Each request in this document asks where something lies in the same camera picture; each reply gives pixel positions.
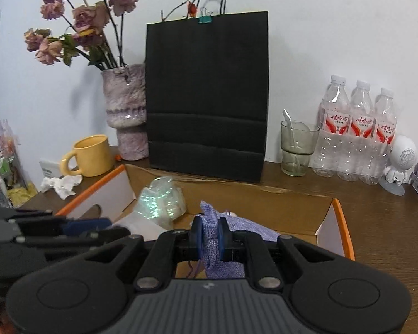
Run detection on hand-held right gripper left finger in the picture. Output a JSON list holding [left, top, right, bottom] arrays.
[[84, 216, 204, 291]]

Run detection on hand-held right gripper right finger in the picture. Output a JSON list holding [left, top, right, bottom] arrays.
[[218, 217, 338, 291]]

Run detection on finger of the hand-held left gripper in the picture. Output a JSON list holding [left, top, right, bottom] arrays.
[[7, 215, 113, 237], [16, 227, 132, 262]]

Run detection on purple knitted pouch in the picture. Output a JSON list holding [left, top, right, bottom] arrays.
[[188, 201, 281, 279]]

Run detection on iridescent plastic bag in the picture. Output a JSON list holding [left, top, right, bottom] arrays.
[[136, 176, 188, 229]]

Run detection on orange cardboard box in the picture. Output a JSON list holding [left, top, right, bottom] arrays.
[[54, 164, 356, 279]]

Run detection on crumpled white tissue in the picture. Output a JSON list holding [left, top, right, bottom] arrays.
[[38, 175, 83, 200]]

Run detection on small white label card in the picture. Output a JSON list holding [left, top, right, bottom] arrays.
[[39, 158, 65, 181]]

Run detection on yellow packet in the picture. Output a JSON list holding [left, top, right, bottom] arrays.
[[8, 186, 38, 207]]

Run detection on yellow mug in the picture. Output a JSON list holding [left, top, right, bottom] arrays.
[[62, 134, 115, 178]]

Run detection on clear desk organizer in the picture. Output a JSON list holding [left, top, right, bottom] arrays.
[[0, 139, 30, 209]]

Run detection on clear glass cup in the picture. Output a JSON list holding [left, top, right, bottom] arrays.
[[280, 121, 320, 177]]

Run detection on mottled purple ceramic vase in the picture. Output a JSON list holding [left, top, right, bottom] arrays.
[[101, 63, 150, 161]]

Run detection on pink translucent wrapper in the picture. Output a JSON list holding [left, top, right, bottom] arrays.
[[0, 109, 21, 147]]

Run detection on white plastic spoon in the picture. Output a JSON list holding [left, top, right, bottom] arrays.
[[282, 109, 299, 147]]

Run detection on black paper bag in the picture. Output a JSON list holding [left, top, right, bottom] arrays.
[[145, 0, 269, 184]]

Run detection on clear water bottle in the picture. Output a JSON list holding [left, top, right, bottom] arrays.
[[338, 80, 375, 181], [312, 75, 351, 178], [360, 88, 398, 186]]

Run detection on white robot figure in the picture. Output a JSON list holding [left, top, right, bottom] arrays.
[[379, 134, 418, 196]]

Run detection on dried pink flowers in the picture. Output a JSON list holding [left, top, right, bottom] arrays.
[[24, 0, 139, 71]]

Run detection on teal binder clip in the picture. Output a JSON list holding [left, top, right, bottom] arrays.
[[198, 7, 214, 25]]

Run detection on twig with red bud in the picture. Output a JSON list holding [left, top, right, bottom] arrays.
[[160, 1, 199, 21]]

